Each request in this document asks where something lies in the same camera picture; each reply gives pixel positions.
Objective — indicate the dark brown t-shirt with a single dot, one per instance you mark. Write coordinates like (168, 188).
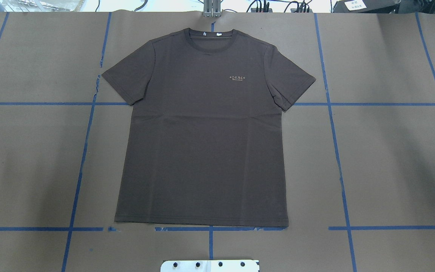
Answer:
(205, 144)

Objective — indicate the aluminium frame post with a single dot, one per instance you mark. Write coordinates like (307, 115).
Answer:
(212, 8)

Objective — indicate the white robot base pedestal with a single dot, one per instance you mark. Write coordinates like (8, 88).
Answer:
(210, 266)

